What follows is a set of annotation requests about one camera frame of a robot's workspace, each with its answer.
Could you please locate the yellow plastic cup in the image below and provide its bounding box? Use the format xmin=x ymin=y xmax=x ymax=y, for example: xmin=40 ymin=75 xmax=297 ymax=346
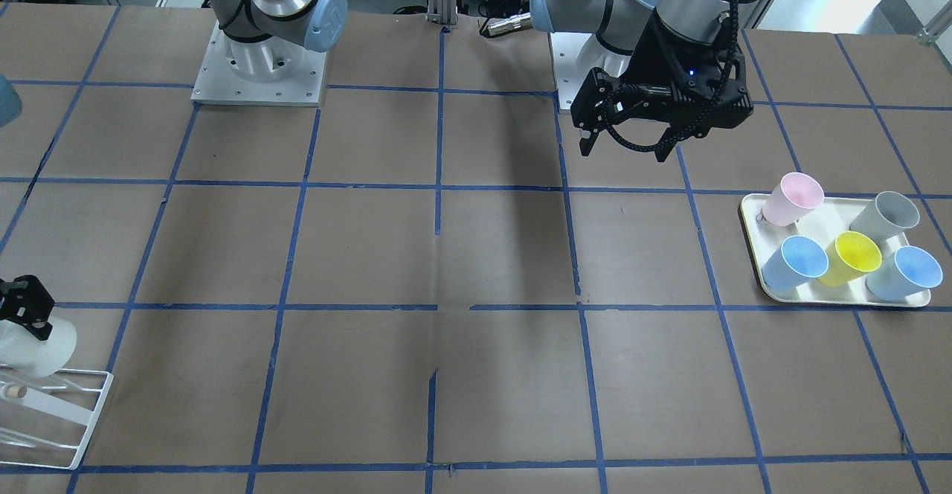
xmin=818 ymin=231 xmax=883 ymax=287

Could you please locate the blue cup far end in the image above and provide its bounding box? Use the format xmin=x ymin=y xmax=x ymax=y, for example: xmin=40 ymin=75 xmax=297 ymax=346
xmin=761 ymin=235 xmax=829 ymax=292

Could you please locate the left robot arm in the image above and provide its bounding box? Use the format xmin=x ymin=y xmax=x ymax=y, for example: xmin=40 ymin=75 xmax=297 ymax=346
xmin=530 ymin=0 xmax=759 ymax=162

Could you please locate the blue cup near grey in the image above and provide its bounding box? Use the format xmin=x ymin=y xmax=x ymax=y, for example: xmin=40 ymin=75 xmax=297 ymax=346
xmin=866 ymin=246 xmax=945 ymax=302

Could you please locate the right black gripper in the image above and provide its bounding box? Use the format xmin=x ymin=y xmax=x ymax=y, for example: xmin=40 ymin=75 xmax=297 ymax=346
xmin=1 ymin=275 xmax=55 ymax=341

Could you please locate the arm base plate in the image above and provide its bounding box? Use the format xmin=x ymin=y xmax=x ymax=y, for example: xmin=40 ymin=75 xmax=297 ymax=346
xmin=191 ymin=27 xmax=327 ymax=108
xmin=549 ymin=31 xmax=648 ymax=114

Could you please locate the pink plastic cup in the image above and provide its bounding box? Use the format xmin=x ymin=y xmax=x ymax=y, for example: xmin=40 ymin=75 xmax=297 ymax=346
xmin=761 ymin=172 xmax=826 ymax=227

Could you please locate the grey plastic cup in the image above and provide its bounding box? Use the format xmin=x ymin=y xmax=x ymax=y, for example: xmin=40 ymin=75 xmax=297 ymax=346
xmin=849 ymin=191 xmax=921 ymax=243

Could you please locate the white plastic cup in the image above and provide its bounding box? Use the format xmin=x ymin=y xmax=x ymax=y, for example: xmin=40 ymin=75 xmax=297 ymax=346
xmin=1 ymin=316 xmax=77 ymax=378

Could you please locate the white wire cup rack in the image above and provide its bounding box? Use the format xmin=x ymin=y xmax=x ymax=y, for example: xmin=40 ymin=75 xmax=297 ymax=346
xmin=1 ymin=365 xmax=115 ymax=470

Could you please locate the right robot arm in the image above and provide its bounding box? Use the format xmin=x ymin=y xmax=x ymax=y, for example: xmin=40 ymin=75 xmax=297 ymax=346
xmin=205 ymin=0 xmax=348 ymax=98

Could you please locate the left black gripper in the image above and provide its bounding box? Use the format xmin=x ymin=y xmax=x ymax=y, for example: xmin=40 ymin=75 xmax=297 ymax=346
xmin=570 ymin=10 xmax=753 ymax=163

